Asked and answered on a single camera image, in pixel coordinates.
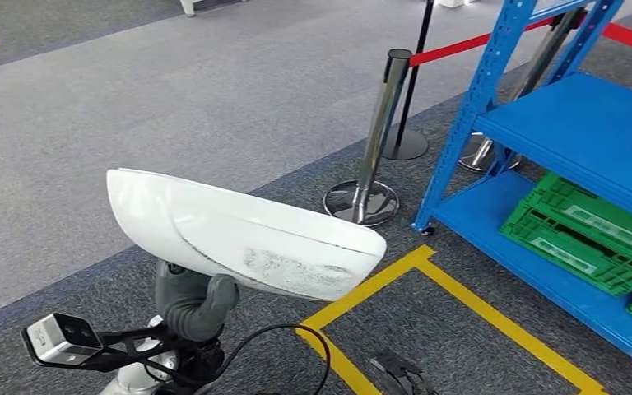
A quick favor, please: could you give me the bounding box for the black stanchion post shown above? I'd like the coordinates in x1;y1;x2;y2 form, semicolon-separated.
382;0;437;162

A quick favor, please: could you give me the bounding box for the black robot right foot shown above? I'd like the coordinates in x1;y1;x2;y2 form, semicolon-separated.
369;348;439;395

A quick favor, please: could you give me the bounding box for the white car mirror cover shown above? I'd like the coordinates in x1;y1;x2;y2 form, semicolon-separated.
105;167;388;303

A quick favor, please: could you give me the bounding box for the blue metal shelf rack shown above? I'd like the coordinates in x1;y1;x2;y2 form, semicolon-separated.
411;0;632;380

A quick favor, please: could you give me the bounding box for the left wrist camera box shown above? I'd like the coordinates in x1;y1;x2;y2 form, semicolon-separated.
20;313;104;366

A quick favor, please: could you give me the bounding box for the chrome stanchion post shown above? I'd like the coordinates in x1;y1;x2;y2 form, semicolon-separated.
458;7;587;174
323;48;414;227

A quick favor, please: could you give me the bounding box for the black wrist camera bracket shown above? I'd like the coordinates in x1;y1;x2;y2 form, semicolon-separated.
78;323;186;374

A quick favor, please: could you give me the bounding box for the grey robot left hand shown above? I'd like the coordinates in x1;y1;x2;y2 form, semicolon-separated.
155;260;241;343

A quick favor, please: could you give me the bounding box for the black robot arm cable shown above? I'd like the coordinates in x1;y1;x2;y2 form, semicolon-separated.
193;324;332;395

